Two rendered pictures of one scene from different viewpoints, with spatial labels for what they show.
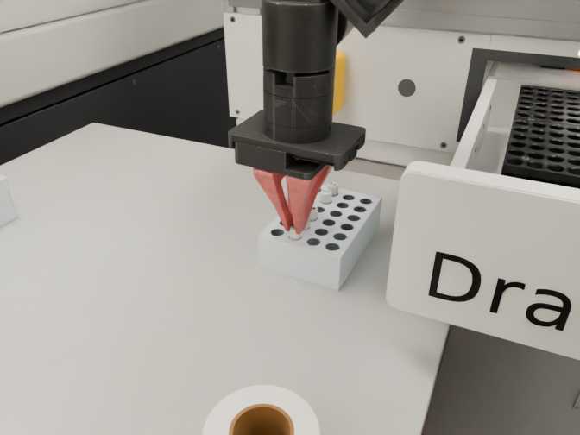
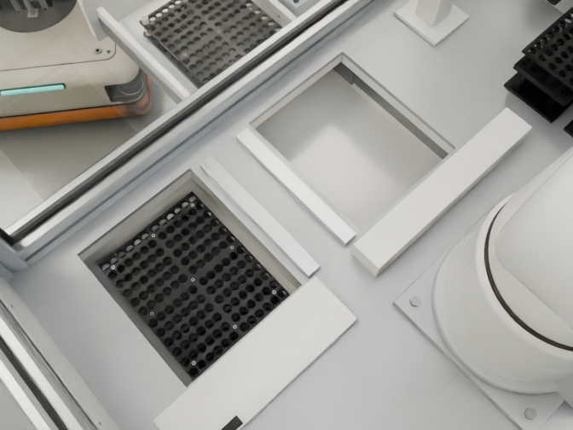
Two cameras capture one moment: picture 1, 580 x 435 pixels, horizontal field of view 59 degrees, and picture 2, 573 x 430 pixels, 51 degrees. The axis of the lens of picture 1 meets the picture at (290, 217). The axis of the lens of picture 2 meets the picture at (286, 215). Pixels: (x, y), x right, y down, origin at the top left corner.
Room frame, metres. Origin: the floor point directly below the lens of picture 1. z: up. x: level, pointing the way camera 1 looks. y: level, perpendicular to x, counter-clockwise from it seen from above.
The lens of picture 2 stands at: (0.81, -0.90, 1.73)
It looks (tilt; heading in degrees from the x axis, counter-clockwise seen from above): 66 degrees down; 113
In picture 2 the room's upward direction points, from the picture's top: straight up
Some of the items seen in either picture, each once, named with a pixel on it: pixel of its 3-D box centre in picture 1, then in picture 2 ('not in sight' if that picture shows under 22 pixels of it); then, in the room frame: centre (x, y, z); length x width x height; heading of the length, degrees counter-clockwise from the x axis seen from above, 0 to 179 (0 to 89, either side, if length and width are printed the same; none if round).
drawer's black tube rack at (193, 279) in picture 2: not in sight; (195, 286); (0.58, -0.70, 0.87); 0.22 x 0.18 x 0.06; 156
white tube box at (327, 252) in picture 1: (323, 230); not in sight; (0.45, -0.03, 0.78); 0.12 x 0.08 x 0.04; 154
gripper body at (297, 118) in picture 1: (298, 109); not in sight; (0.41, -0.01, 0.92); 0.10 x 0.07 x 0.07; 65
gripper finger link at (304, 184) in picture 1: (287, 183); not in sight; (0.41, 0.00, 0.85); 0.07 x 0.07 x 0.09; 65
